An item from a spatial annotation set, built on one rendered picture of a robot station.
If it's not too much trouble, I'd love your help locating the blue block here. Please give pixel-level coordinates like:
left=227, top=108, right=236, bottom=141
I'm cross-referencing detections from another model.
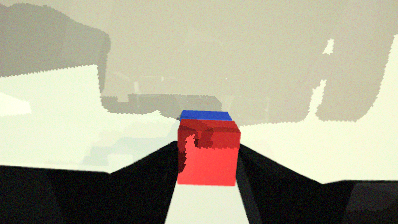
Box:
left=180, top=110, right=232, bottom=122

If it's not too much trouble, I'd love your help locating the red block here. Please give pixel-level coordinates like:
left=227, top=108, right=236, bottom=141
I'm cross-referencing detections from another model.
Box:
left=177, top=119, right=241, bottom=186

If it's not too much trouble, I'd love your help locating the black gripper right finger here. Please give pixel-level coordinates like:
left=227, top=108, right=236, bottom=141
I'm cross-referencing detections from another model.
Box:
left=236, top=143, right=398, bottom=224

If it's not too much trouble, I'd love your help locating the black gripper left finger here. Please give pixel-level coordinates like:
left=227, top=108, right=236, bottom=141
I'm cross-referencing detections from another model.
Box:
left=0, top=141, right=178, bottom=224

